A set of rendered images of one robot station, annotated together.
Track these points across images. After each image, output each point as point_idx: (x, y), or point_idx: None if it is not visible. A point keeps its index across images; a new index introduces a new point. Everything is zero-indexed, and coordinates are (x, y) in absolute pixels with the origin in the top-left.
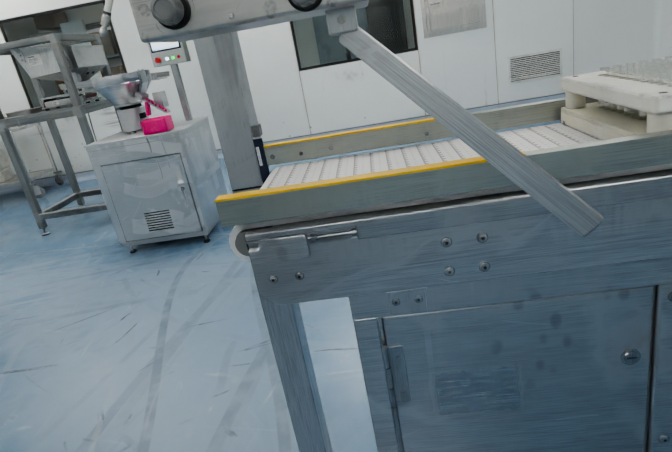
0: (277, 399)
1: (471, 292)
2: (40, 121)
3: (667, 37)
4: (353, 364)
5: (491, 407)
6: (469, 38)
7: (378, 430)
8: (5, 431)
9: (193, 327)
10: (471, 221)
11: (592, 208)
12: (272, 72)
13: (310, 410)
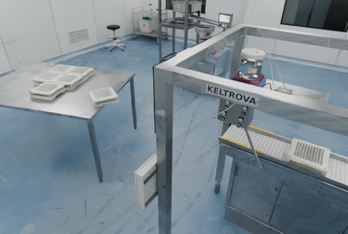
0: (215, 158)
1: (252, 165)
2: (172, 28)
3: None
4: None
5: (250, 184)
6: None
7: (230, 177)
8: (149, 132)
9: (199, 126)
10: (253, 157)
11: (261, 166)
12: (267, 20)
13: (221, 167)
